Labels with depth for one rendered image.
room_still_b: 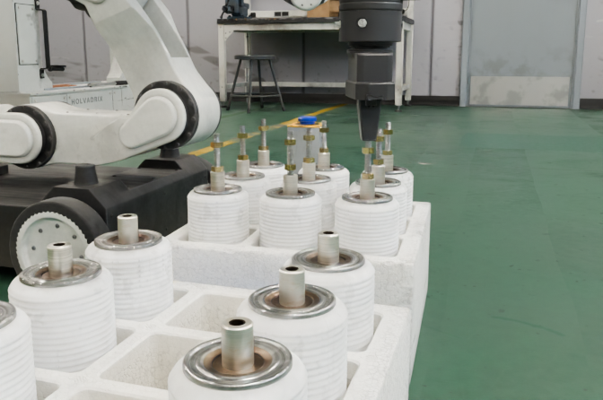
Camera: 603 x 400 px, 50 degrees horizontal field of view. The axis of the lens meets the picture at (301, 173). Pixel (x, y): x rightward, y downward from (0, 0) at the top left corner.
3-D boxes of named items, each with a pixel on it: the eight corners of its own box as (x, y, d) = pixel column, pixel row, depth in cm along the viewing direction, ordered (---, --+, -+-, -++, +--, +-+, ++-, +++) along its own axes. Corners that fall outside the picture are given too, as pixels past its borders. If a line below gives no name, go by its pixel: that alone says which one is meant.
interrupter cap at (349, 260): (281, 271, 64) (281, 265, 64) (304, 249, 71) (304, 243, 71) (355, 279, 62) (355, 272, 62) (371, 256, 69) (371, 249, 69)
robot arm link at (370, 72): (411, 100, 87) (414, 9, 85) (340, 100, 86) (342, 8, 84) (390, 94, 100) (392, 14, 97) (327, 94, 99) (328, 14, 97)
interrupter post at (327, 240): (313, 265, 66) (313, 234, 65) (319, 258, 68) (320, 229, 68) (336, 268, 65) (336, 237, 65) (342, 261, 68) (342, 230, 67)
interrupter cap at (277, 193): (257, 198, 97) (257, 194, 97) (277, 189, 104) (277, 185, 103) (304, 203, 94) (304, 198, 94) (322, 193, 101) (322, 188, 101)
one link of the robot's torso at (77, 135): (-20, 110, 141) (174, 76, 127) (40, 104, 160) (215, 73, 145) (-5, 180, 143) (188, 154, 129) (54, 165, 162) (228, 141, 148)
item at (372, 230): (401, 326, 94) (405, 205, 91) (336, 326, 94) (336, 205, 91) (391, 301, 104) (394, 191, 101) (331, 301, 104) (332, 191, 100)
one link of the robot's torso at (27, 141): (-40, 166, 145) (-45, 107, 143) (21, 152, 164) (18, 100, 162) (38, 170, 139) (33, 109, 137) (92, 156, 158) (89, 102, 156)
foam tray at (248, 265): (156, 354, 101) (152, 243, 97) (241, 273, 138) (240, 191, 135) (409, 386, 91) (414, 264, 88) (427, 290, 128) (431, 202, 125)
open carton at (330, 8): (314, 21, 593) (314, -5, 589) (353, 20, 574) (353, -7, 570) (298, 19, 568) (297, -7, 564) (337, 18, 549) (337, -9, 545)
